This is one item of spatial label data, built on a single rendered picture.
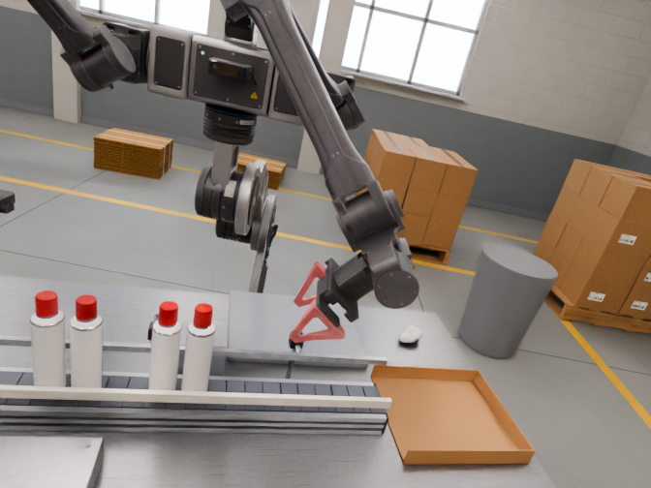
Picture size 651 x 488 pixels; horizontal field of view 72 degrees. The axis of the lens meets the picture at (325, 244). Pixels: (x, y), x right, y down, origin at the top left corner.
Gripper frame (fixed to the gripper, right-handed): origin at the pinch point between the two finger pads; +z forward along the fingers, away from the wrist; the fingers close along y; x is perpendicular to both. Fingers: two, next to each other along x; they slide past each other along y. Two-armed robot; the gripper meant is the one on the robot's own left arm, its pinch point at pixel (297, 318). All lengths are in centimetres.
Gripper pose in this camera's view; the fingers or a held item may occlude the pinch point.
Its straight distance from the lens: 71.1
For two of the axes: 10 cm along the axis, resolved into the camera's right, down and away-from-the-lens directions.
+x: 6.3, 7.1, 3.2
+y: -0.1, 4.2, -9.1
